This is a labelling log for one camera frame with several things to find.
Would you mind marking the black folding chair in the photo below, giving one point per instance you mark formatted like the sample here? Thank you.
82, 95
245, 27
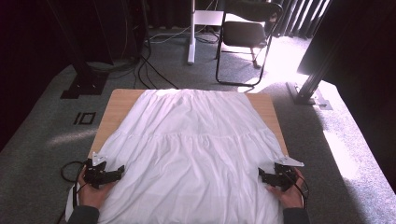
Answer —
246, 34

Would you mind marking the black stand with base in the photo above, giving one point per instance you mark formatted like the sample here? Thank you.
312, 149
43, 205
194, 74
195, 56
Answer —
84, 77

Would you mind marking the white skirt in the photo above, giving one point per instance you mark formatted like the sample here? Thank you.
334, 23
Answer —
193, 146

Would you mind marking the person's left hand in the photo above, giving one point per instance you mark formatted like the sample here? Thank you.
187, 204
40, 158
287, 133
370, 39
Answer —
91, 196

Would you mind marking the dark striped curtain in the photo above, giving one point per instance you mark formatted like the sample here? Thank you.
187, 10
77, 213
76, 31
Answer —
299, 18

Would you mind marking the black metal post with base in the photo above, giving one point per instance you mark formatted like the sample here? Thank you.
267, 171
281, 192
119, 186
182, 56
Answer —
311, 84

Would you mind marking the white desk leg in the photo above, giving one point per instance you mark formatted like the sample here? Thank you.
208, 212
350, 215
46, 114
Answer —
192, 37

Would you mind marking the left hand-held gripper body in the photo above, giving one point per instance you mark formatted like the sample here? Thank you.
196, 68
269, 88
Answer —
95, 169

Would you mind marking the person's right hand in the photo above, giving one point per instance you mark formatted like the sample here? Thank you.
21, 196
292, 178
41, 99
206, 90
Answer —
291, 197

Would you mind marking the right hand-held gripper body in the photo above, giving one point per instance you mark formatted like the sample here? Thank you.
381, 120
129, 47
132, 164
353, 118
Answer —
286, 172

